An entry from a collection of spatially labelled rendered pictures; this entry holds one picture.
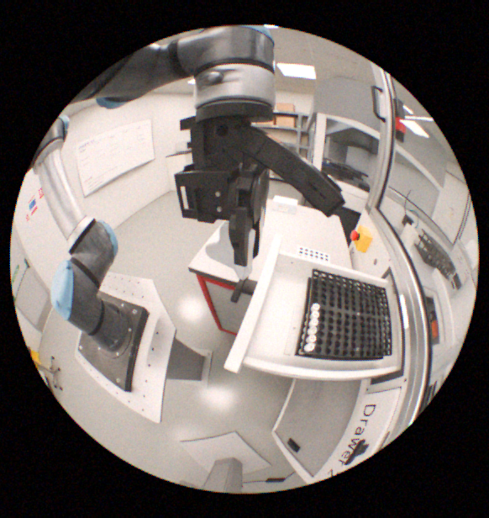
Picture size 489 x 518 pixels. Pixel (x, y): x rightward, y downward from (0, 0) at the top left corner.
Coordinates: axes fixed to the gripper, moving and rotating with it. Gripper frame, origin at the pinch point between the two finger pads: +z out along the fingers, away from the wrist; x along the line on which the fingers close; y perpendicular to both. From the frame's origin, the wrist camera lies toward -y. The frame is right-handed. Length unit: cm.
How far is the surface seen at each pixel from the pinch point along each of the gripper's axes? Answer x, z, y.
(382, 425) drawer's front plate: 26.1, 4.4, -32.7
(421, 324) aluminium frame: 6.5, -1.7, -34.7
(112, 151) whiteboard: -129, -55, 293
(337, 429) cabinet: 30, 25, -36
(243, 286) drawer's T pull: 0.6, 5.5, 1.2
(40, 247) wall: 74, 4, 316
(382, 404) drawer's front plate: 20.9, 6.8, -32.8
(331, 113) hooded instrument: -79, -42, -22
